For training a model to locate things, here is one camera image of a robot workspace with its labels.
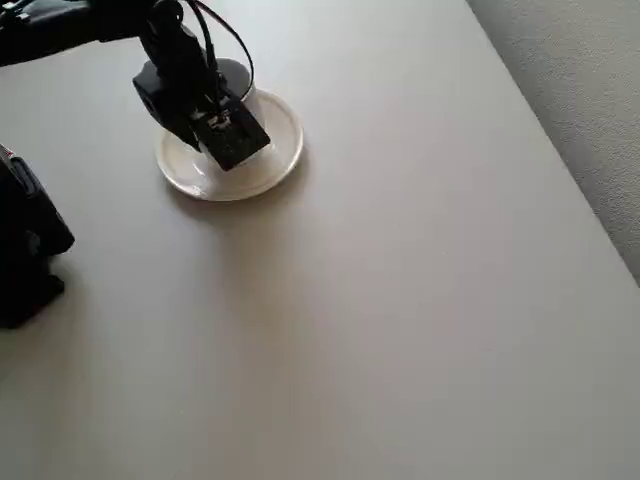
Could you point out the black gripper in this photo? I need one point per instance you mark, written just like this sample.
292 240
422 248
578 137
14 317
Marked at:
176 125

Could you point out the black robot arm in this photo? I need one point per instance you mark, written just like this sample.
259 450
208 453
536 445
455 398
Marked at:
50 30

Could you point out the white saucer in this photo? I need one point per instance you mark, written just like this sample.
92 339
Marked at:
285 145

